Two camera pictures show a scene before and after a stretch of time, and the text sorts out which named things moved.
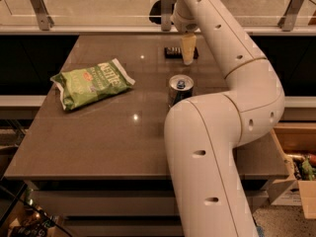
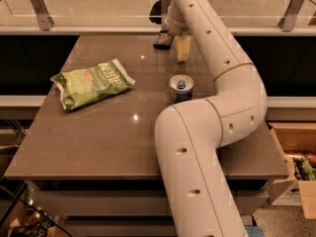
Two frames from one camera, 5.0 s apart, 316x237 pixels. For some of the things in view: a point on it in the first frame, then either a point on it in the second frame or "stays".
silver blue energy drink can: [180, 88] stays
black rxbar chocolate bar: [177, 52] -> [164, 39]
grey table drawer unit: [120, 198] stays
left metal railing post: [37, 0] stays
